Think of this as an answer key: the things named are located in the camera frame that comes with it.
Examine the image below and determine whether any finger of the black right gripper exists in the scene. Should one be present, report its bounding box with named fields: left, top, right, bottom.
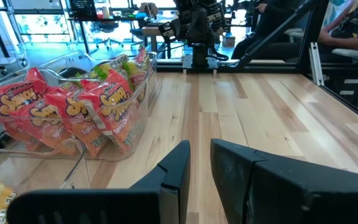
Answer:
left=158, top=20, right=177, bottom=44
left=206, top=1, right=227, bottom=32

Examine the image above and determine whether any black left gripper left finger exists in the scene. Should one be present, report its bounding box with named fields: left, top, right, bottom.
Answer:
left=6, top=139, right=191, bottom=224

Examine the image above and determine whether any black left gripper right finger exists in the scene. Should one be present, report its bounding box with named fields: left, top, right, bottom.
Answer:
left=209, top=138, right=358, bottom=224

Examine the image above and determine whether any wooden desk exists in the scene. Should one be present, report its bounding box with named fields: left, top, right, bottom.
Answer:
left=140, top=26, right=169, bottom=60

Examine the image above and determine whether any person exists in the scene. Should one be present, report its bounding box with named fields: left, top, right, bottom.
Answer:
left=231, top=0, right=306, bottom=60
left=317, top=0, right=358, bottom=63

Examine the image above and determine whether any black office chair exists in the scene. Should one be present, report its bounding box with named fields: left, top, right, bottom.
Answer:
left=90, top=21, right=121, bottom=50

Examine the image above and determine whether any white chair seat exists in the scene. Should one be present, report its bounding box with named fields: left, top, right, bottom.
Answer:
left=283, top=27, right=307, bottom=44
left=330, top=47, right=358, bottom=60

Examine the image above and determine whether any black panel with white stripes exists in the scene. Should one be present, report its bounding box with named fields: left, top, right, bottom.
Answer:
left=320, top=70, right=358, bottom=122

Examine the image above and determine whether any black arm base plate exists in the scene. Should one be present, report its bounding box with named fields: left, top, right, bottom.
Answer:
left=181, top=54, right=219, bottom=70

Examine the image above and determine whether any black looped camera cable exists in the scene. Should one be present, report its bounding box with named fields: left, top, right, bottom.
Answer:
left=208, top=45, right=229, bottom=62

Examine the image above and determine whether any black wire basket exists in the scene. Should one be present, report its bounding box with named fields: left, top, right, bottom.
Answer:
left=69, top=0, right=98, bottom=20

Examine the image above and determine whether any silver aluminium bracket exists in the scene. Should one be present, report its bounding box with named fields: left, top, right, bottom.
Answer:
left=308, top=41, right=325, bottom=87

